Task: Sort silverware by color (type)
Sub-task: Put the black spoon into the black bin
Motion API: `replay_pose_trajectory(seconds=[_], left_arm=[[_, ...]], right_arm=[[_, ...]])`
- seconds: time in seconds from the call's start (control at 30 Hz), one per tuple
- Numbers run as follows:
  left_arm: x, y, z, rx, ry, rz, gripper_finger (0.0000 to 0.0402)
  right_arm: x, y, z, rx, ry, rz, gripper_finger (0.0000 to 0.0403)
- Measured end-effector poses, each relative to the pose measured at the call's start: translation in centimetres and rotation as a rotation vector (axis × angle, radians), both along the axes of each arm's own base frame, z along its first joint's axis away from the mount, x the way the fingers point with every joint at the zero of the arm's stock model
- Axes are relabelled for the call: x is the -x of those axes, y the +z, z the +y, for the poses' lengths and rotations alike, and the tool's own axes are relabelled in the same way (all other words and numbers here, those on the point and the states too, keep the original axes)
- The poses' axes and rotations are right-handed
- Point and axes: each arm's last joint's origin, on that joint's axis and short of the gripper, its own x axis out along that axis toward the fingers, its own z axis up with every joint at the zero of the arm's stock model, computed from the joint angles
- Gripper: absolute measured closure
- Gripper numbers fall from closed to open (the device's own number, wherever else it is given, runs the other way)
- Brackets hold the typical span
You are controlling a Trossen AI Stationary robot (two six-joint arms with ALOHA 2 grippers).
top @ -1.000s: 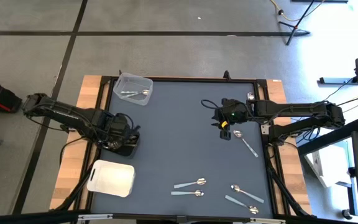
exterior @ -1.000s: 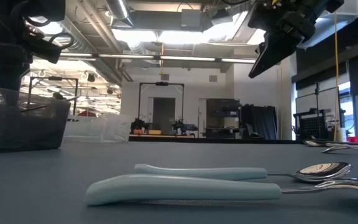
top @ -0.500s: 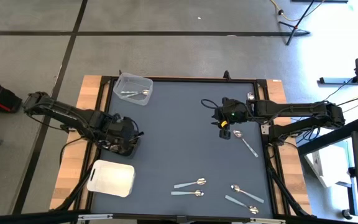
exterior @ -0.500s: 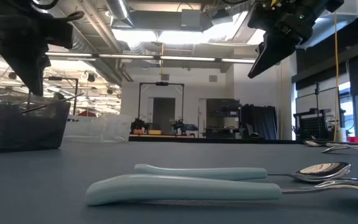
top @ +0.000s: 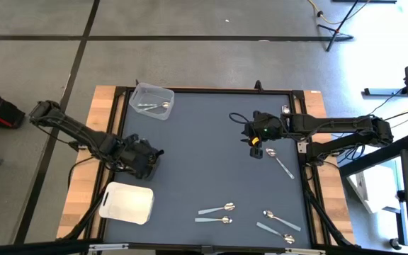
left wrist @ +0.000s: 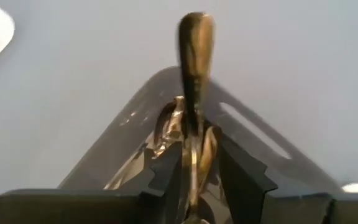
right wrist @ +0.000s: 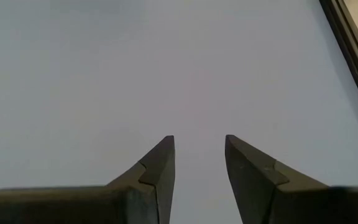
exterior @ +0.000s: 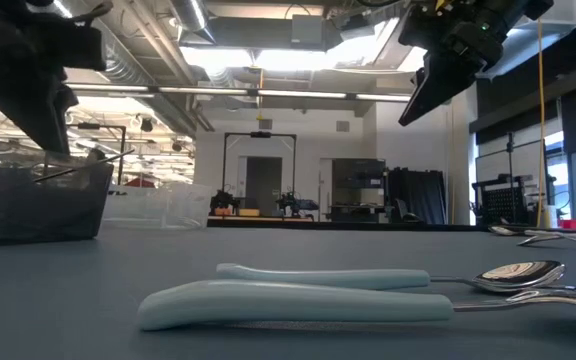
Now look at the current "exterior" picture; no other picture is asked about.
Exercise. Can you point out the long ceiling light tube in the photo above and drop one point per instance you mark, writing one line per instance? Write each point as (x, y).
(208, 90)

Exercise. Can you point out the frosted plastic bin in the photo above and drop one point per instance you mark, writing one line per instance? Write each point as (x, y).
(18, 215)

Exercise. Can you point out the red bin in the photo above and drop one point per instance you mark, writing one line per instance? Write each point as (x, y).
(573, 224)

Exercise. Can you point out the smooth silver round duct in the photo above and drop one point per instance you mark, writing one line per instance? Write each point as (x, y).
(188, 12)

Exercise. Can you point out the grey blue table mat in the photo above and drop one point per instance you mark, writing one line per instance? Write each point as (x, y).
(68, 300)

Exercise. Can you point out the black chair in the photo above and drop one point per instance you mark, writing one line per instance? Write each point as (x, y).
(408, 215)

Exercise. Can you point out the grey ceiling box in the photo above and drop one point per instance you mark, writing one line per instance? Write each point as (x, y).
(308, 30)

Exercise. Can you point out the small distant robot arm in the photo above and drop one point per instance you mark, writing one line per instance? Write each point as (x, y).
(288, 202)
(224, 200)

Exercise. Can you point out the corrugated silver duct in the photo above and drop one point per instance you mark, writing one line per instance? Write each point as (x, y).
(123, 65)

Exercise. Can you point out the clear plastic bin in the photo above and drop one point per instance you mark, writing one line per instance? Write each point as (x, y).
(168, 205)

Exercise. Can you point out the black curtain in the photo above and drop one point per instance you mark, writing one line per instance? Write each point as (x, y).
(423, 195)

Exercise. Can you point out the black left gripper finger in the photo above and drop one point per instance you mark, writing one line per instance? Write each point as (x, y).
(38, 117)

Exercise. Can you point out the yellow box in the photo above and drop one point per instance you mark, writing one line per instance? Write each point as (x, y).
(249, 212)

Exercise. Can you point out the black metal frame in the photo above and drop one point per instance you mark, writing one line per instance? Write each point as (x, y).
(90, 126)

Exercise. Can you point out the dark doorway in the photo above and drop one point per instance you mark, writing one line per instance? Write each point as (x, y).
(263, 180)

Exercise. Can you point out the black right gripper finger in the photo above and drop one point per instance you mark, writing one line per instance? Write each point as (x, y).
(438, 85)

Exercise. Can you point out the large rectangular silver duct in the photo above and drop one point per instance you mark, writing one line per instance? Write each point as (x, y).
(563, 22)

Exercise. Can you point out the distant work table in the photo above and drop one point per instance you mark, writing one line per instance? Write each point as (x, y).
(268, 218)

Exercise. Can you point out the square wall vent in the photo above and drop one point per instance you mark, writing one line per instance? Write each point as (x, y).
(343, 126)
(265, 124)

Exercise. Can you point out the black stand pole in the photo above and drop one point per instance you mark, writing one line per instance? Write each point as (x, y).
(510, 155)

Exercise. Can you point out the black gantry frame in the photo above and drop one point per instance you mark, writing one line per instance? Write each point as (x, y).
(260, 134)

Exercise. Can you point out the orange box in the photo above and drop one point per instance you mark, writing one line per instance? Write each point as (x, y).
(223, 211)

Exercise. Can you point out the black perforated cart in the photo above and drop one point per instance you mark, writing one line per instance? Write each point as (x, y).
(503, 205)

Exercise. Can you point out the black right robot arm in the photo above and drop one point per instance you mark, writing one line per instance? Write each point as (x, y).
(523, 10)

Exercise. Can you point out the yellow gripper tag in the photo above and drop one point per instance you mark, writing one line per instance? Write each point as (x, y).
(440, 4)

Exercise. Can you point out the black cabinet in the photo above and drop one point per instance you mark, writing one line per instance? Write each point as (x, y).
(358, 175)

